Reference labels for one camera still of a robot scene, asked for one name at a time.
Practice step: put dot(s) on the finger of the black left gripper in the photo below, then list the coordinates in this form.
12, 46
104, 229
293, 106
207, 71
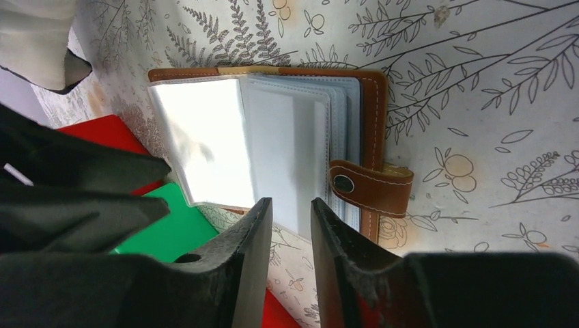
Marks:
69, 220
40, 154

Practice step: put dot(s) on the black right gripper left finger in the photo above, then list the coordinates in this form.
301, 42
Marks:
220, 284

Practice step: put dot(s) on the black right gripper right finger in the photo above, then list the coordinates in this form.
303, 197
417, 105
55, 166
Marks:
360, 284

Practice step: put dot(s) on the brown leather card holder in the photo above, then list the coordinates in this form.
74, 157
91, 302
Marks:
238, 134

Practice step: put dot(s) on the red bin with black cards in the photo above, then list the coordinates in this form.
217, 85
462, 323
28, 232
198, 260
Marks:
275, 315

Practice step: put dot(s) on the red bin with white cards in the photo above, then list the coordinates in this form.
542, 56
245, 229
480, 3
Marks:
109, 131

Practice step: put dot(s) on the green plastic bin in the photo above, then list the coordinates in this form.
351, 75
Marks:
184, 229

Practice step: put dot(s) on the black white checkered pillow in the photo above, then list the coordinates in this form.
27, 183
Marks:
34, 44

